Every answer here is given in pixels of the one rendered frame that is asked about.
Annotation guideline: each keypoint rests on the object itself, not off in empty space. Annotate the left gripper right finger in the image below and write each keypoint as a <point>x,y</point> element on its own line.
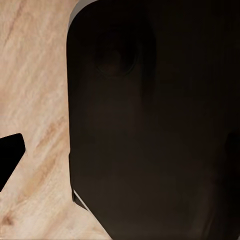
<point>232,148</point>

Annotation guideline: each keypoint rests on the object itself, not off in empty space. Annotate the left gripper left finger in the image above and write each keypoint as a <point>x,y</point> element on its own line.
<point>12,149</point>

